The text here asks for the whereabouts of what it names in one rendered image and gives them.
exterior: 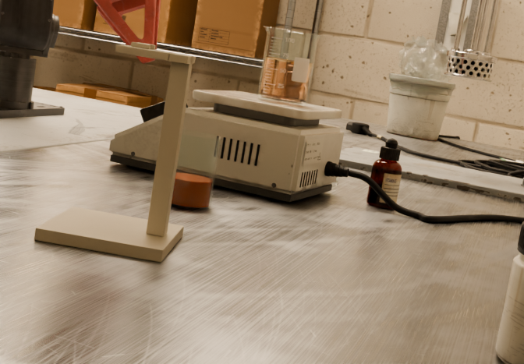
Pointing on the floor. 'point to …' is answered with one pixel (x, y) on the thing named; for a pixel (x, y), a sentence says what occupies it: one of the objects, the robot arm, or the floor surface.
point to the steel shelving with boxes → (182, 19)
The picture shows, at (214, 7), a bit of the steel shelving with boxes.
